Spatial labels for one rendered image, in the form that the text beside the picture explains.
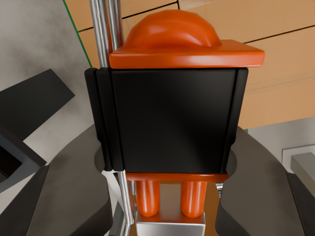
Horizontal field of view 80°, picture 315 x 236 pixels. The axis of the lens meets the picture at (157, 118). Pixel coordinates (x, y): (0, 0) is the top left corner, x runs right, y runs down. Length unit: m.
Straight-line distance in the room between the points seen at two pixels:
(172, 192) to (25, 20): 1.53
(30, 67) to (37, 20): 0.33
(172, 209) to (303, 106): 0.93
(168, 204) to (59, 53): 1.43
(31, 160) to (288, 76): 1.13
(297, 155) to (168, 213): 1.87
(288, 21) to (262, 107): 0.35
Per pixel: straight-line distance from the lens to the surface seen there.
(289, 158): 2.03
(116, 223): 1.56
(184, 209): 0.19
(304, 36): 0.95
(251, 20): 0.85
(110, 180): 1.13
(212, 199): 0.88
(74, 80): 1.56
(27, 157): 0.97
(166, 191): 0.21
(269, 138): 1.83
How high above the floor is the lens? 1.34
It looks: 61 degrees down
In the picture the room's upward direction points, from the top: 174 degrees counter-clockwise
